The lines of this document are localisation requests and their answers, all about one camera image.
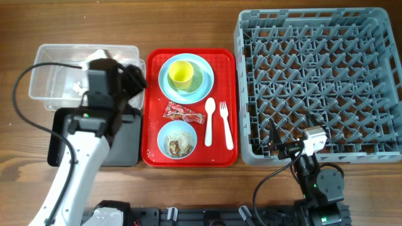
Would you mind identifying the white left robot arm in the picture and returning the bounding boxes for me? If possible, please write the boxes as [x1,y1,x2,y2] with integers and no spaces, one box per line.
[31,58,147,225]

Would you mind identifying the pink plastic fork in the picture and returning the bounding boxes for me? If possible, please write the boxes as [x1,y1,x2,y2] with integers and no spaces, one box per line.
[219,102,234,150]

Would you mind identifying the light blue small bowl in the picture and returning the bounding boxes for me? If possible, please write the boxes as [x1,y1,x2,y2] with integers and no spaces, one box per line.
[157,121,197,160]

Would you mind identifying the white plastic spoon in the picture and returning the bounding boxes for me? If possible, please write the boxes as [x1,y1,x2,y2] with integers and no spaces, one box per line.
[204,97,216,147]

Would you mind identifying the clear plastic bin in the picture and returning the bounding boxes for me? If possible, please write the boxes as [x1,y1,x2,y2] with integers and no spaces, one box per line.
[28,44,146,110]

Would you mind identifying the yellow plastic cup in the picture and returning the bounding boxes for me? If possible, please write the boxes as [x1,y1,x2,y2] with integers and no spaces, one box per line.
[168,60,194,90]

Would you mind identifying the black waste tray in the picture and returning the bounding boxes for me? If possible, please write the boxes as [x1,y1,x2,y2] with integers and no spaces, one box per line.
[47,105,142,167]

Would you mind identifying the crumpled white tissue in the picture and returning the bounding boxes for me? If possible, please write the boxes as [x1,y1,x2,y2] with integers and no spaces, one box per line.
[72,82,88,96]

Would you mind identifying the red snack wrapper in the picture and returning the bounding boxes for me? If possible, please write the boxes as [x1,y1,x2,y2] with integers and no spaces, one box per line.
[163,101,205,124]

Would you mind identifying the light green bowl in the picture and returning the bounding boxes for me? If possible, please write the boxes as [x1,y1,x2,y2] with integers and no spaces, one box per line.
[167,61,204,95]

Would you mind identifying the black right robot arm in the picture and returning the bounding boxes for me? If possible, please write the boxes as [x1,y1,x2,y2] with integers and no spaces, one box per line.
[268,113,347,225]

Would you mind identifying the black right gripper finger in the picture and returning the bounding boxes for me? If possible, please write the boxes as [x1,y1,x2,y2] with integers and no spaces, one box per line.
[268,119,283,150]
[306,112,320,127]

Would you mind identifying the red plastic tray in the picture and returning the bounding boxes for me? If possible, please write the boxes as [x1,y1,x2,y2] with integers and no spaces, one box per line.
[141,48,239,168]

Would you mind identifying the light blue plate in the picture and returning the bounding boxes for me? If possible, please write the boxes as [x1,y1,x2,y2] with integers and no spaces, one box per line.
[158,53,214,104]

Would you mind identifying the rice and food scraps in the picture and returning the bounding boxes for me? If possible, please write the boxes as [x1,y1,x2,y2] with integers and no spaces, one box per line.
[164,130,195,158]

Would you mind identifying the grey-blue dishwasher rack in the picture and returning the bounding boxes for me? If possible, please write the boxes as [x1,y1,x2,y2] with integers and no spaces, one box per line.
[234,8,401,166]

